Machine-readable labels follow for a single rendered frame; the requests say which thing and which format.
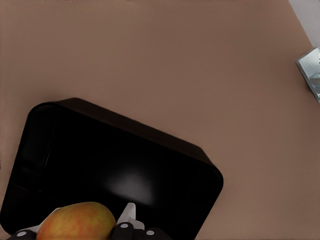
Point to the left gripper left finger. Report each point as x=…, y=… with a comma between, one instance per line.
x=25, y=233

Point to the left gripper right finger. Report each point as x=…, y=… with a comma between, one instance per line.
x=130, y=220

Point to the red yellow apple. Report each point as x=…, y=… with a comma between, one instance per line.
x=77, y=222

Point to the black storage box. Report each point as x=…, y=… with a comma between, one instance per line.
x=100, y=155

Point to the silver frame post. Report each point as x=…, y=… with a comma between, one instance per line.
x=311, y=72

